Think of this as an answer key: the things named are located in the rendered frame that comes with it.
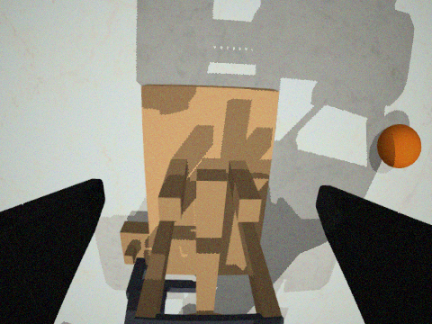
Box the orange-brown ball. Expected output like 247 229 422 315
377 123 421 168

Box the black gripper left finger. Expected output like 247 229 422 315
0 179 105 324

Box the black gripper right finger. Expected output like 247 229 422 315
316 184 432 324

